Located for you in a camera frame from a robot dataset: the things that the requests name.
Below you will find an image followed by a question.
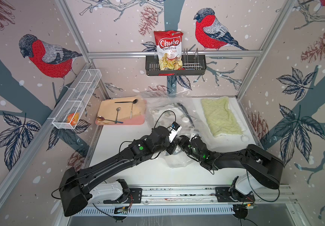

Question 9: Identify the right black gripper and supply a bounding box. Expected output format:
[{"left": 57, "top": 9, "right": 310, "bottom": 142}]
[{"left": 177, "top": 136, "right": 202, "bottom": 163}]

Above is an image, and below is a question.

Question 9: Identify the clear plastic vacuum bag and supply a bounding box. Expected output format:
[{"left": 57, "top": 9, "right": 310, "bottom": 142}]
[{"left": 146, "top": 92, "right": 212, "bottom": 168}]

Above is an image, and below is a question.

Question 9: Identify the green fleece blanket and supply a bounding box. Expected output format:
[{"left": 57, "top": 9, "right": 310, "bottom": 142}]
[{"left": 200, "top": 97, "right": 247, "bottom": 142}]

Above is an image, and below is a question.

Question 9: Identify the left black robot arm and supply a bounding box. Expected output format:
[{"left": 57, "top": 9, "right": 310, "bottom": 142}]
[{"left": 57, "top": 126, "right": 178, "bottom": 217}]

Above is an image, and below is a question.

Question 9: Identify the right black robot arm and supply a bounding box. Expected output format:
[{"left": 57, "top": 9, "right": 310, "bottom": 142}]
[{"left": 176, "top": 135, "right": 284, "bottom": 202}]

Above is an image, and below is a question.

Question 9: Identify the red Chuba chips bag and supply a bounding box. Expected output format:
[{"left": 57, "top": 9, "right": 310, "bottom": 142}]
[{"left": 154, "top": 31, "right": 183, "bottom": 71}]

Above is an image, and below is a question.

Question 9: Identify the pink tray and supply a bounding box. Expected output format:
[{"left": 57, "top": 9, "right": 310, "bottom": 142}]
[{"left": 95, "top": 98, "right": 147, "bottom": 126}]

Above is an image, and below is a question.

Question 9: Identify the beige wooden cutting board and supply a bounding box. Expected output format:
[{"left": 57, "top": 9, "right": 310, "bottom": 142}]
[{"left": 97, "top": 95, "right": 146, "bottom": 122}]

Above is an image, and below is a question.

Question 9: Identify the black spoon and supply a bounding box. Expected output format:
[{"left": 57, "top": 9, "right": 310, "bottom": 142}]
[{"left": 115, "top": 99, "right": 138, "bottom": 104}]

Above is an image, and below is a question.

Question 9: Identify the small silver spoon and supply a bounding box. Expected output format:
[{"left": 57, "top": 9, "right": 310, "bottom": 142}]
[{"left": 114, "top": 107, "right": 121, "bottom": 124}]

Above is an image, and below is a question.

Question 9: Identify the right circuit board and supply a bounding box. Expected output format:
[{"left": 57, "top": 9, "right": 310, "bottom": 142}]
[{"left": 233, "top": 203, "right": 257, "bottom": 211}]

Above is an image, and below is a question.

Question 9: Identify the circuit board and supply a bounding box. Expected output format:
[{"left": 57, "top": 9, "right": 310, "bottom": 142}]
[
  {"left": 113, "top": 206, "right": 130, "bottom": 216},
  {"left": 233, "top": 203, "right": 257, "bottom": 211}
]

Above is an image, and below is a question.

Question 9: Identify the left circuit board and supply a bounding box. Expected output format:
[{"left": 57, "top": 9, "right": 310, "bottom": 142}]
[{"left": 113, "top": 206, "right": 130, "bottom": 216}]

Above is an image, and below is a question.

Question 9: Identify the orange item in basket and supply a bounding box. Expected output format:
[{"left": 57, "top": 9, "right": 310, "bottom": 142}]
[{"left": 66, "top": 113, "right": 80, "bottom": 127}]

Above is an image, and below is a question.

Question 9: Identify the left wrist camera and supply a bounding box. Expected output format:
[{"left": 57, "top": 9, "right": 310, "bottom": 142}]
[{"left": 169, "top": 122, "right": 182, "bottom": 143}]

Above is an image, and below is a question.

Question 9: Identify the silver white-handled spoon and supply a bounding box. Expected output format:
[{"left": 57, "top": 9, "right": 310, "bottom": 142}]
[{"left": 130, "top": 101, "right": 135, "bottom": 119}]

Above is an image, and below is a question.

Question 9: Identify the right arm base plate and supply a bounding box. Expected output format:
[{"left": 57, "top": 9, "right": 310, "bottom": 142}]
[{"left": 215, "top": 186, "right": 255, "bottom": 202}]

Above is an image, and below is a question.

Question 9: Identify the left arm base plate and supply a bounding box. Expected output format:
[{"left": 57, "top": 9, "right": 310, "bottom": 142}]
[{"left": 103, "top": 188, "right": 142, "bottom": 204}]

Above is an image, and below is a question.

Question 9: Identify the dark grey wall rack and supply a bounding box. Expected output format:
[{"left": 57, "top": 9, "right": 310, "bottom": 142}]
[{"left": 145, "top": 50, "right": 207, "bottom": 76}]

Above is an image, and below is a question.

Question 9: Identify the white wire basket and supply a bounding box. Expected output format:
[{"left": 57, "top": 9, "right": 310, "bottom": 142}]
[{"left": 52, "top": 69, "right": 102, "bottom": 130}]

